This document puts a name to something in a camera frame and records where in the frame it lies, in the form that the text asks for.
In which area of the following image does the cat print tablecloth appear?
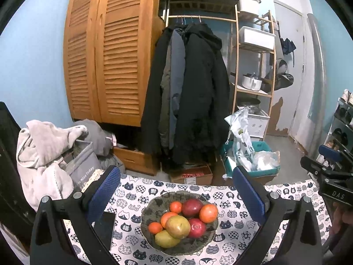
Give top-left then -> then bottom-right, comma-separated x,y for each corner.
65,170 -> 331,265

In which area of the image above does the olive coat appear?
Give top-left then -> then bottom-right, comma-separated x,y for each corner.
158,61 -> 173,150

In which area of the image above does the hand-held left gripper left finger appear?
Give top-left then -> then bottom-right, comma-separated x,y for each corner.
30,165 -> 122,265

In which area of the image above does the black phone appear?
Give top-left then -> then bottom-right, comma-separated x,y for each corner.
94,212 -> 116,252

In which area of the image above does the steel pot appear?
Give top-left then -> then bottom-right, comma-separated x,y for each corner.
237,98 -> 261,114

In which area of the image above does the grey storage bag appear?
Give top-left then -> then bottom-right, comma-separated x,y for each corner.
65,141 -> 102,191

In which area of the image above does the person's right hand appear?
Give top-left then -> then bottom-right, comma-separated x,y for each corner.
331,202 -> 353,240

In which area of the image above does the white pot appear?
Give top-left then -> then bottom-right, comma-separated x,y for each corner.
242,73 -> 262,90

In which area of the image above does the white shoe rack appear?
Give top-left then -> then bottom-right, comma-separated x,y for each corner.
317,97 -> 353,169

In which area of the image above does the small white storage box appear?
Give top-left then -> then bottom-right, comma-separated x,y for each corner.
238,0 -> 261,14

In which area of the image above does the dark red apple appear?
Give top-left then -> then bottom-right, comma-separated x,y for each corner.
181,198 -> 205,218

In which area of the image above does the dark grey clothes pile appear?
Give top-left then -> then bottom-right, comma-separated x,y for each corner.
73,119 -> 126,172

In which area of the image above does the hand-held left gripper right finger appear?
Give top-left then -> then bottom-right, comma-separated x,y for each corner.
232,166 -> 323,265

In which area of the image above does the green glass plate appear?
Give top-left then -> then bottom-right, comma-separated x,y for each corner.
141,190 -> 219,256

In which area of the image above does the wooden louvered wardrobe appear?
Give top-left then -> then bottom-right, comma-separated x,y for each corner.
63,0 -> 166,127

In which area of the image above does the wooden drawer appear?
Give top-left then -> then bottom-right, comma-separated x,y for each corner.
113,146 -> 159,176

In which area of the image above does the wooden shelf rack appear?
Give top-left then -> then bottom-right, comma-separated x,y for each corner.
230,9 -> 278,141

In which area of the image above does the silver pipe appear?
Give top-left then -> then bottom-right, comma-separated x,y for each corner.
306,14 -> 327,158

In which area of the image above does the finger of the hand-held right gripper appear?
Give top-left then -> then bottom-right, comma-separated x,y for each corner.
318,145 -> 353,169
300,156 -> 353,180

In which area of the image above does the yellow pear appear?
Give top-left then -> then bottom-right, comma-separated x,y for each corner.
165,215 -> 191,240
154,230 -> 181,248

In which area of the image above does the black hooded coat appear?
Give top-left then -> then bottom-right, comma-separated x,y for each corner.
176,22 -> 231,165

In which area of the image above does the teal box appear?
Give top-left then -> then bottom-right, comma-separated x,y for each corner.
220,141 -> 280,178

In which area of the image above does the black jacket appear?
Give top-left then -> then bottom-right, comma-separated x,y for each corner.
141,26 -> 173,155

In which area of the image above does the light grey robe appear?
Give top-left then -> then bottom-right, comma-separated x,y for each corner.
17,120 -> 89,212

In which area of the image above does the clear plastic bag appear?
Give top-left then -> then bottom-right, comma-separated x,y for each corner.
252,150 -> 280,172

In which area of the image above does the dark hanging bag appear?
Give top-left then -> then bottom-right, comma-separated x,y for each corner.
262,59 -> 295,91

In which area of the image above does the orange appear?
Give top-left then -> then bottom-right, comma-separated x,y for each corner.
160,212 -> 179,228
199,204 -> 219,223

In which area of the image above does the white rice bag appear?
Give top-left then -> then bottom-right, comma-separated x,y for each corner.
225,107 -> 255,172

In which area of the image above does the brown cardboard box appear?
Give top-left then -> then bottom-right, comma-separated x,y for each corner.
221,171 -> 280,186

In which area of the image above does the cardboard box with red print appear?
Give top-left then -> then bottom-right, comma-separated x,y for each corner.
169,166 -> 213,185

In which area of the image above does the wooden clothes rail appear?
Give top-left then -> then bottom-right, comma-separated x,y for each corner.
165,15 -> 239,23

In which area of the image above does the white drawer bin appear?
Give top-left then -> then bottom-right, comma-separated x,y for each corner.
247,109 -> 270,140

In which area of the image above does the navy umbrella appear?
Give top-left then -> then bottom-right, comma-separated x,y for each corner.
281,37 -> 297,67

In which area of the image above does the blue-grey coat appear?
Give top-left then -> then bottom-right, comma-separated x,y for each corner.
168,29 -> 186,150

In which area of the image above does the white door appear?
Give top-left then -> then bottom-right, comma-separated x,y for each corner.
273,0 -> 306,137

